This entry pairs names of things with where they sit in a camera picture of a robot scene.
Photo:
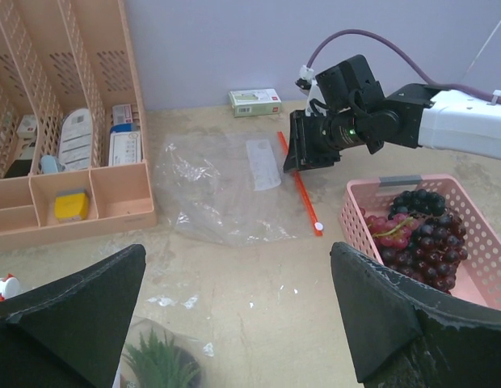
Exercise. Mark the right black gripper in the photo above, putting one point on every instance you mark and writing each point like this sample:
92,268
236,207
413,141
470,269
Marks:
322,140

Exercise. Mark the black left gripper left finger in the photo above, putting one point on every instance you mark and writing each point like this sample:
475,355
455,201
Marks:
71,332

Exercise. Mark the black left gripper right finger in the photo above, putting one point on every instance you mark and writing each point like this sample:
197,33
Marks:
402,333

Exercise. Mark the red purple grape bunch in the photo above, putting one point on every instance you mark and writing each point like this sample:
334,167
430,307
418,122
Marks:
428,251

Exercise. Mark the orange toy pineapple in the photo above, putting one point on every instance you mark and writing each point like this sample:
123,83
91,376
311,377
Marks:
157,361

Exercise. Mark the dark black grape bunch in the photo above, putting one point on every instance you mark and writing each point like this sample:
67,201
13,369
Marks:
420,204

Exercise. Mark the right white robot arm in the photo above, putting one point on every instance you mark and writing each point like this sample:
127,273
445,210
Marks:
347,108

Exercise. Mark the small green white box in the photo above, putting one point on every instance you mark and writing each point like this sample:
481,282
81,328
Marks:
260,102

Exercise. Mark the pink perforated plastic basket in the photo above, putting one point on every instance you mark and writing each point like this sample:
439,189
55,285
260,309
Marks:
478,277

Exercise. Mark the yellow block in organizer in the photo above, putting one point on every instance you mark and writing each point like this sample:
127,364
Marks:
72,205

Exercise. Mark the blue white box in organizer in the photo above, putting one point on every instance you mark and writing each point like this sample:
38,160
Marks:
125,138

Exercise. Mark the peach plastic file organizer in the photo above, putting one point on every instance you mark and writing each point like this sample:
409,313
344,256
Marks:
57,57

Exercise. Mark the white bottle in organizer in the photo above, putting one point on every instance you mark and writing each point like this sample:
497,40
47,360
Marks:
74,151

